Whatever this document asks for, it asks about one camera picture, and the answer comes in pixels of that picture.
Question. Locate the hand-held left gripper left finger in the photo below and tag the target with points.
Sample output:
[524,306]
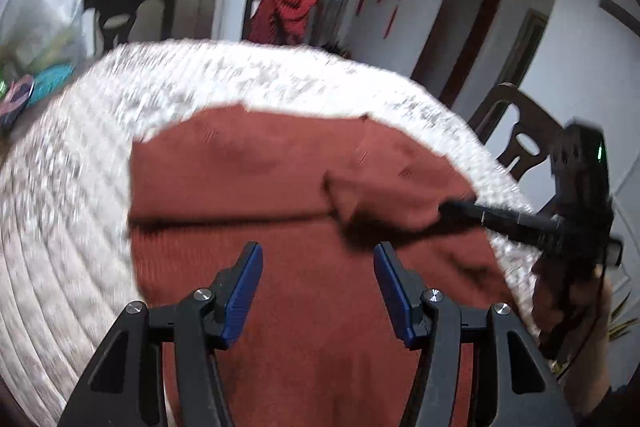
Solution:
[245,283]

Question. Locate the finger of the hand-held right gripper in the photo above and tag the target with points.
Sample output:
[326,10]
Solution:
[495,219]

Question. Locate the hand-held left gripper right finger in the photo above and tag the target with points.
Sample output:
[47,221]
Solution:
[395,293]

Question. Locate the rust knit sweater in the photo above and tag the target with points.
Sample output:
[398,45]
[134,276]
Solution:
[250,187]

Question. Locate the person's right forearm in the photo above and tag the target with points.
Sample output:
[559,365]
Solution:
[612,407]

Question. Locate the person's right hand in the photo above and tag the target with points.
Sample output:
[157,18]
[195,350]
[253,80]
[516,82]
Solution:
[585,357]

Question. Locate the brown wooden chair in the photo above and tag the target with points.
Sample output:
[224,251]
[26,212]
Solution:
[537,127]

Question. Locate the white quilted floral tablecloth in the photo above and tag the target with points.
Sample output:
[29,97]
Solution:
[75,207]

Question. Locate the brown wooden door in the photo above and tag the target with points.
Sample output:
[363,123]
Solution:
[465,22]

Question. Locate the red checked garment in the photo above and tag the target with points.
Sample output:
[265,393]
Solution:
[280,9]

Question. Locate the dark chair with red garment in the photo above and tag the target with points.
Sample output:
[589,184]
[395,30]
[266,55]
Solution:
[250,2]

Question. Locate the teal woven item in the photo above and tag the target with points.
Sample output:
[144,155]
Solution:
[50,79]

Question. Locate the dark pink flat case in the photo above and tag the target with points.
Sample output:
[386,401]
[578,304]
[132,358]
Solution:
[15,99]

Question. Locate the black wooden chair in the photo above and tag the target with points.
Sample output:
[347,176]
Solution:
[132,2]

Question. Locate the white plastic bag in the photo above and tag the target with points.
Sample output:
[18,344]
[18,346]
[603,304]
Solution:
[45,17]

